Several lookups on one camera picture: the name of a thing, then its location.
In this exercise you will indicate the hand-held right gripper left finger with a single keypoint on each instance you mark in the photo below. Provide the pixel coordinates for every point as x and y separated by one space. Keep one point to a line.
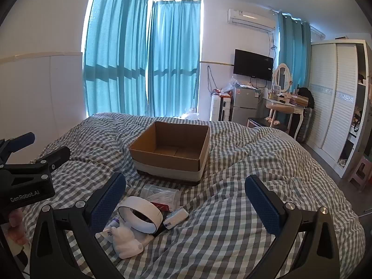
109 197

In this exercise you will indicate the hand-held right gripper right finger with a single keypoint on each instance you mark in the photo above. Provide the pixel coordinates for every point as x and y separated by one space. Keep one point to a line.
263 203

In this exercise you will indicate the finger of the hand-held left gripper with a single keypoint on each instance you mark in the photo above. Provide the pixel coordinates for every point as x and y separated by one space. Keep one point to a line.
58 154
24 139

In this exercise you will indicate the white rabbit figurine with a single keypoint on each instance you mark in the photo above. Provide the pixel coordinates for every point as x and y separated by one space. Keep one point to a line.
128 244

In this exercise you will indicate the cardboard box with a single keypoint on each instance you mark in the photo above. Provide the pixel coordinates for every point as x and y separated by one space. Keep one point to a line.
162 158

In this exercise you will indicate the person's left hand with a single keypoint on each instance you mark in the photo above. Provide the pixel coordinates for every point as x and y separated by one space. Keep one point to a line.
16 226

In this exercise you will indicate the small purple white bottle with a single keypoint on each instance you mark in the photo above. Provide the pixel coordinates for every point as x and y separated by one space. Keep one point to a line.
114 223

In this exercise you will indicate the clear plastic cup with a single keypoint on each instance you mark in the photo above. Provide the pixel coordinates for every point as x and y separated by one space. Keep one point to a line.
157 193

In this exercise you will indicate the grey checkered blanket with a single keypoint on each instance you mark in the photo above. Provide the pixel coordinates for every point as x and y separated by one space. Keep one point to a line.
232 165

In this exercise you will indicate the red packet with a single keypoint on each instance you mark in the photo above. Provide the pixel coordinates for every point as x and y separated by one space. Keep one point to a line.
162 207

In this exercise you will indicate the small white blue packet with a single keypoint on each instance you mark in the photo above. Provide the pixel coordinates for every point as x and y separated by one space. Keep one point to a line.
175 218

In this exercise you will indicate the dark seat stool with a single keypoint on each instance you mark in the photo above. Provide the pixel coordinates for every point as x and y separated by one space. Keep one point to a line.
261 122

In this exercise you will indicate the dark suitcase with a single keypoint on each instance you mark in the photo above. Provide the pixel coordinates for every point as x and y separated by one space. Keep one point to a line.
305 125

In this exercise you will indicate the white dressing table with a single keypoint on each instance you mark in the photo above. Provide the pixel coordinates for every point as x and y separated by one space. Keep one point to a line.
283 109

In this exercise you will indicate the silver mini fridge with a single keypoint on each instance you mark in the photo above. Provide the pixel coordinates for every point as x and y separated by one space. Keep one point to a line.
244 104

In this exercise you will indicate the pink plastic stool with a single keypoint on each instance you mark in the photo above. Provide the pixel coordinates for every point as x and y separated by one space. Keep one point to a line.
360 171

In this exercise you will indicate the white suitcase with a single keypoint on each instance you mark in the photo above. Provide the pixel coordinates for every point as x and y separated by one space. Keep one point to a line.
219 107

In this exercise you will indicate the white plastic bag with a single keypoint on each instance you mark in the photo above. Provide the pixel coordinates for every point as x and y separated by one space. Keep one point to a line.
191 114

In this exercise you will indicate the black bag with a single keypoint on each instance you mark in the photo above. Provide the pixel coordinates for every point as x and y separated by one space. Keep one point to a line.
306 96

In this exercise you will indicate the wide teal curtain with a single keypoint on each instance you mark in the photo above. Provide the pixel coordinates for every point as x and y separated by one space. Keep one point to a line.
116 49

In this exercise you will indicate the clear plastic bag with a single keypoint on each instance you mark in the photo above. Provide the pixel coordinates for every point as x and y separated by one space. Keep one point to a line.
231 85

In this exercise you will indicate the oval vanity mirror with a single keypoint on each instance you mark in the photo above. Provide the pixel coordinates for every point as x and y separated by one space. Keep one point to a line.
282 77

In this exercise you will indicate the white wardrobe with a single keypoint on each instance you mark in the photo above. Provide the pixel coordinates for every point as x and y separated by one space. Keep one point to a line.
328 93

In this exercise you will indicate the narrow teal curtain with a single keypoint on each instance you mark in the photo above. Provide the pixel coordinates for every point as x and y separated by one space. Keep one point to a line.
292 49

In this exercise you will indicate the white air conditioner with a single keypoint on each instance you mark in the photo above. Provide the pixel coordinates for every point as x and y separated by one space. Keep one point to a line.
250 17

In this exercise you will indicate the black wall television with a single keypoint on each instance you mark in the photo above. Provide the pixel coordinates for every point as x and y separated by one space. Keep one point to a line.
252 64

